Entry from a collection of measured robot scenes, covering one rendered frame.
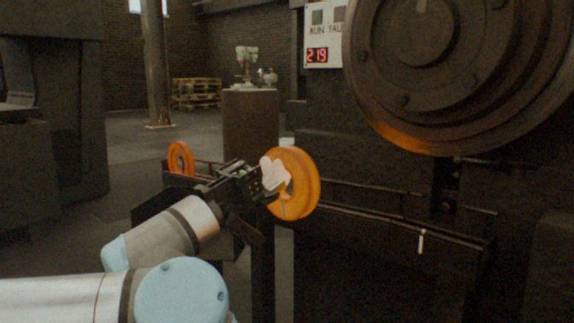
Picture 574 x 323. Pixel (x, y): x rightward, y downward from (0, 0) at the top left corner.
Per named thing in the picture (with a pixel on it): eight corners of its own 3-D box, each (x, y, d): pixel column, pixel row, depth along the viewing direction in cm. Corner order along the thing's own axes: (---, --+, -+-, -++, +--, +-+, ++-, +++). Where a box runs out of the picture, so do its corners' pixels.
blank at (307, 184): (266, 144, 83) (254, 146, 80) (319, 144, 72) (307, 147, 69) (271, 212, 85) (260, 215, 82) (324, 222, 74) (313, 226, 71)
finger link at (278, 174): (297, 150, 73) (264, 171, 67) (302, 176, 75) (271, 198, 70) (286, 148, 75) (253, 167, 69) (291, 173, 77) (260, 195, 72)
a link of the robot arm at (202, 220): (206, 261, 60) (176, 243, 66) (230, 244, 63) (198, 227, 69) (190, 215, 56) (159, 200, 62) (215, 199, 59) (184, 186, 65)
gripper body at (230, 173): (264, 163, 66) (210, 196, 59) (274, 203, 70) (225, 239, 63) (237, 156, 71) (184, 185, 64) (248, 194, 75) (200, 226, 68)
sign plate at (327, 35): (307, 67, 115) (308, 5, 110) (383, 67, 97) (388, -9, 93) (302, 67, 113) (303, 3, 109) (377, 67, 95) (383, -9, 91)
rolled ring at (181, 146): (185, 143, 149) (193, 141, 151) (165, 140, 162) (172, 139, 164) (190, 187, 152) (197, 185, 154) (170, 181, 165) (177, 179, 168)
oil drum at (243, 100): (254, 164, 433) (253, 86, 412) (291, 173, 392) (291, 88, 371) (212, 173, 392) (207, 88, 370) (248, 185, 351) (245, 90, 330)
